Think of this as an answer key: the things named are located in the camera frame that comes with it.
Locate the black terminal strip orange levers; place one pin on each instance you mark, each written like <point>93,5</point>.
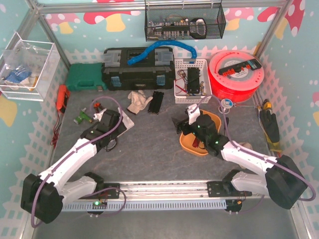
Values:
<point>252,64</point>

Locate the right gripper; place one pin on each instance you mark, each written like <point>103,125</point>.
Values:
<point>184,126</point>

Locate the black wire mesh basket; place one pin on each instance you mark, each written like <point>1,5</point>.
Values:
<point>196,21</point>

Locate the white leather work glove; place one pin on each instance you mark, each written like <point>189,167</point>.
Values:
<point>138,101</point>

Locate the white slotted plastic basket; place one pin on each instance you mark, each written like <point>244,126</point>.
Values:
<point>180,83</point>

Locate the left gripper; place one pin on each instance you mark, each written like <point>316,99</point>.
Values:
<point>109,117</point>

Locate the orange handled pliers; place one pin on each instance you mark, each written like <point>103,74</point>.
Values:
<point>97,106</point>

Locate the aluminium linear rail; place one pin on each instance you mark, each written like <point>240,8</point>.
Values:
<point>175,190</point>

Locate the white peg base plate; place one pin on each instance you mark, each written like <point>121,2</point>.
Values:
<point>125,125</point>

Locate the solder wire spool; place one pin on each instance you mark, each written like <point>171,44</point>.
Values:
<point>226,105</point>

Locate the blue white knit glove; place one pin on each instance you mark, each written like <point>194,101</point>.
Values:
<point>19,75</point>

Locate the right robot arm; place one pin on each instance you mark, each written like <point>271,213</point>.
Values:
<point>278,178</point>

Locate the orange plastic tray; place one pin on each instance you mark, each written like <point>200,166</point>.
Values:
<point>187,140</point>

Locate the black aluminium extrusion bar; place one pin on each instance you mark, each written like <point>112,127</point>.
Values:
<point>156,102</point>

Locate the clear acrylic wall box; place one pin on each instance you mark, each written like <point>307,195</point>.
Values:
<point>41,58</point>

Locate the red filament spool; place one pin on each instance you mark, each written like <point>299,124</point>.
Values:
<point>238,87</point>

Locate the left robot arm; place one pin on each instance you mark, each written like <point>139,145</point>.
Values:
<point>44,195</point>

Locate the black power module in basket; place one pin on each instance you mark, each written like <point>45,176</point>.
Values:
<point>193,84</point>

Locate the yellow handled screwdriver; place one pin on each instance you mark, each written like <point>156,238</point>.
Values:
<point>266,105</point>

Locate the orange multimeter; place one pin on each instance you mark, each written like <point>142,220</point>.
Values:
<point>62,98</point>

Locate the green circuit board part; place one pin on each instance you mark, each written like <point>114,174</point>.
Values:
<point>83,116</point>

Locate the green plastic tool case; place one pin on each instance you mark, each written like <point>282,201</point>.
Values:
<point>82,76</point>

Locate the grey slotted cable duct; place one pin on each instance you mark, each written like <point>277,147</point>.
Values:
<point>114,206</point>

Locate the black plastic toolbox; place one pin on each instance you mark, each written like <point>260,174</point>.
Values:
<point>156,71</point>

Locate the beige cloth glove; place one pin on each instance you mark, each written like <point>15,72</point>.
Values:
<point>246,145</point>

